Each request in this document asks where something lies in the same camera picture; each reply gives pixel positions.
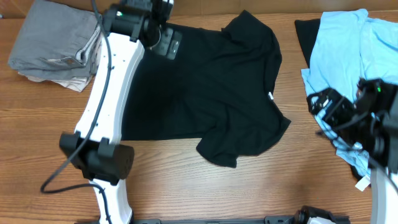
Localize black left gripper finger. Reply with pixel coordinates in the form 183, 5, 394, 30
166, 31, 182, 60
154, 28, 174, 56

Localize black t-shirt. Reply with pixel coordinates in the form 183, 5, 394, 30
122, 11, 290, 168

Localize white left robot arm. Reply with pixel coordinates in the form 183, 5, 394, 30
60, 1, 181, 223

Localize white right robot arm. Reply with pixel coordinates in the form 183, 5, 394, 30
307, 79, 397, 223

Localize light blue t-shirt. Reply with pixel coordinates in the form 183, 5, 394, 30
302, 9, 397, 177

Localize black garment under blue shirt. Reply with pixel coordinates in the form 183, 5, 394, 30
294, 19, 321, 67

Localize beige folded garment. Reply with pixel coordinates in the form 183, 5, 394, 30
18, 26, 102, 92

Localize grey folded trousers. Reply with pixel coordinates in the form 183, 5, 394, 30
8, 1, 100, 80

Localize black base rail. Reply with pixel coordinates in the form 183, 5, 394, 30
132, 205, 351, 224

